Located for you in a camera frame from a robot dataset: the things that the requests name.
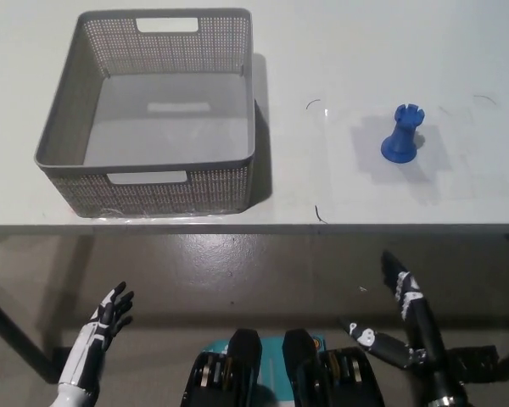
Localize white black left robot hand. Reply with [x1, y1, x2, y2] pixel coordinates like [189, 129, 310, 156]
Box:
[58, 281, 136, 393]

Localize blue rook chess piece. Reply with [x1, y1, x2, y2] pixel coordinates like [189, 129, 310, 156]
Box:
[380, 103, 426, 164]

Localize black teal robot body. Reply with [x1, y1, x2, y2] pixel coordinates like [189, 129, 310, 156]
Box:
[180, 328, 385, 407]

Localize black floor foot plate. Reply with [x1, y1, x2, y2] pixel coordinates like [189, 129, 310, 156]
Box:
[52, 347, 76, 382]
[447, 345, 500, 385]

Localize grey square tape patch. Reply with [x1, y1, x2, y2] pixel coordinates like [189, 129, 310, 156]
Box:
[350, 113, 456, 184]

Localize black metal table leg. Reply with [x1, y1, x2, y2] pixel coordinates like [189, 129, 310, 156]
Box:
[0, 273, 59, 383]

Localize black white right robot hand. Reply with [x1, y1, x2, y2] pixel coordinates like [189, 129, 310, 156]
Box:
[338, 249, 455, 399]

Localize grey perforated plastic basket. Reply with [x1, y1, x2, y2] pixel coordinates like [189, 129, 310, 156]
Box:
[33, 7, 256, 219]

